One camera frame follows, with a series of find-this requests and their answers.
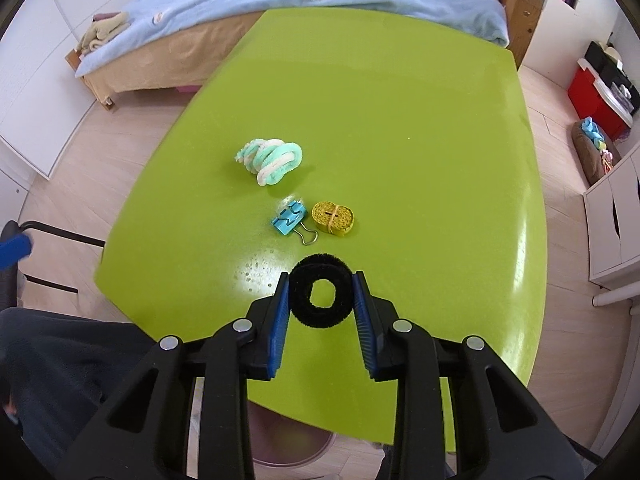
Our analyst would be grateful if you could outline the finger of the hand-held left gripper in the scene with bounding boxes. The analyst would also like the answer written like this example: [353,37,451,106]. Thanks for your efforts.
[0,220,33,272]

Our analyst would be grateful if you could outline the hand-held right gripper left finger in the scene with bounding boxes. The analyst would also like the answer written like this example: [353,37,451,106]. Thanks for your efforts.
[55,271,292,480]

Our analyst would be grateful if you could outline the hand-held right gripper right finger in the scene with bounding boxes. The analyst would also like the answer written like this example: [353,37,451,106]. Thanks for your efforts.
[352,270,586,480]

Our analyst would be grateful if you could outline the black fuzzy scrunchie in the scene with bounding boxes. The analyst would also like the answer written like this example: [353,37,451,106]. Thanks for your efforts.
[289,253,357,331]

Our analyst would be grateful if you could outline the pink waste bin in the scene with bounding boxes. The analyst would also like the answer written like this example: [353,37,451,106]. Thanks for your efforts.
[247,402,337,466]

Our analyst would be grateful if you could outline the black metal chair legs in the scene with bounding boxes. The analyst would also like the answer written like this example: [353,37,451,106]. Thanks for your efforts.
[17,220,107,295]

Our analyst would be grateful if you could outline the teal patterned binder clip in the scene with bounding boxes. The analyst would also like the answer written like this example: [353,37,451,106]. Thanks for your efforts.
[270,201,319,247]

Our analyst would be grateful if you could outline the yellow tape measure roll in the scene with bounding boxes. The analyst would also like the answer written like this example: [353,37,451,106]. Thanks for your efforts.
[311,201,357,237]

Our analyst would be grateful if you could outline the person's left leg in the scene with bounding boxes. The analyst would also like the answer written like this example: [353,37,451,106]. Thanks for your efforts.
[0,307,166,466]

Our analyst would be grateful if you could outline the white wardrobe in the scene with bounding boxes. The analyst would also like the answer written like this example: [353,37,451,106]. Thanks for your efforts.
[0,0,156,196]

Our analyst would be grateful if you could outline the beige folded blanket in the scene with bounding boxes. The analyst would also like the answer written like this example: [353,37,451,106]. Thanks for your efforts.
[77,11,130,56]

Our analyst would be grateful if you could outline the white pipe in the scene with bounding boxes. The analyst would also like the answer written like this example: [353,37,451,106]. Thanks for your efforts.
[592,285,640,307]

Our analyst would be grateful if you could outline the white drawer cabinet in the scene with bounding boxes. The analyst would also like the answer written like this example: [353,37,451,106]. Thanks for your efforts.
[582,145,640,290]

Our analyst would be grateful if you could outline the brown pet bed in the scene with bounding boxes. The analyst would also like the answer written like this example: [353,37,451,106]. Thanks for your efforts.
[571,119,623,186]

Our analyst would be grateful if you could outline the light blue soft toy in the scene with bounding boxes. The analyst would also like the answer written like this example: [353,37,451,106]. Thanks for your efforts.
[580,116,612,143]

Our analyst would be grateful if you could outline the red storage box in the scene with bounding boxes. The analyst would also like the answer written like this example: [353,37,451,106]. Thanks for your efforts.
[567,58,633,141]

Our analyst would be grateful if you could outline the white shelf unit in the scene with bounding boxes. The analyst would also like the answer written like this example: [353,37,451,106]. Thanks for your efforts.
[522,0,601,73]

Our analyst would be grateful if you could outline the wooden bed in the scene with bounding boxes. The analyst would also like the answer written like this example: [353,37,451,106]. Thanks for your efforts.
[65,0,548,108]

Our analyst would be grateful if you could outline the black storage bag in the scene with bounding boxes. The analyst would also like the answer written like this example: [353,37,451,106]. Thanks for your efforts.
[585,41,613,73]
[602,62,640,111]

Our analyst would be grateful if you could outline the pastel green white fuzzy rope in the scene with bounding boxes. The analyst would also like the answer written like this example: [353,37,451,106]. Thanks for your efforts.
[232,137,305,187]

